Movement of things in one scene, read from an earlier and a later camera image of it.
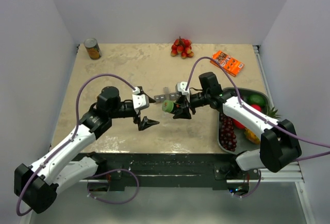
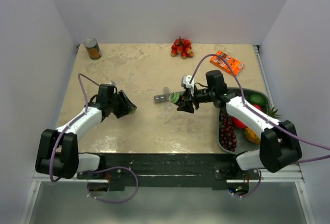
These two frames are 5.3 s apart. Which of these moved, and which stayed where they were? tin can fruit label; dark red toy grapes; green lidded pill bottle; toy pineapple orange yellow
Moved: green lidded pill bottle
Stayed: dark red toy grapes; tin can fruit label; toy pineapple orange yellow
